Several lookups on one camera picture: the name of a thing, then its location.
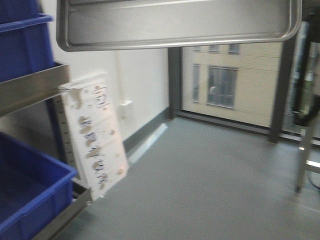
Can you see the blue box lower left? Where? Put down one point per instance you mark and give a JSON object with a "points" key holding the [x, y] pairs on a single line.
{"points": [[34, 189]]}

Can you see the silver metal tray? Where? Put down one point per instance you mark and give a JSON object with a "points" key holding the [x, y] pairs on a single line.
{"points": [[108, 25]]}

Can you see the stainless steel rack rail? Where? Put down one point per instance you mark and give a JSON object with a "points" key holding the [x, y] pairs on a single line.
{"points": [[27, 90]]}

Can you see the dark window frame post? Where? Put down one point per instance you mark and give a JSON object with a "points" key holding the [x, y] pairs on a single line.
{"points": [[282, 89]]}

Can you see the white printed board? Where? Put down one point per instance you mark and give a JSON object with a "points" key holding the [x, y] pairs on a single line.
{"points": [[99, 153]]}

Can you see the blue box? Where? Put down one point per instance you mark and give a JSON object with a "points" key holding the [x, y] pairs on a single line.
{"points": [[34, 189], [25, 45]]}

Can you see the blue box upper left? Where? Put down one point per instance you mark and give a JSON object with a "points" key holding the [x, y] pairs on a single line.
{"points": [[25, 45]]}

